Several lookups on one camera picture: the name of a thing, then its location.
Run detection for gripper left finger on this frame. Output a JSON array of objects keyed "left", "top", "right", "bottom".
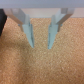
[{"left": 4, "top": 8, "right": 36, "bottom": 49}]

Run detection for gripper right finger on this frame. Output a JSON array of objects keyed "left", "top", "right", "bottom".
[{"left": 47, "top": 7, "right": 77, "bottom": 51}]

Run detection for white cabinet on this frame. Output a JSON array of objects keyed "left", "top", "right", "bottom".
[{"left": 0, "top": 0, "right": 84, "bottom": 20}]

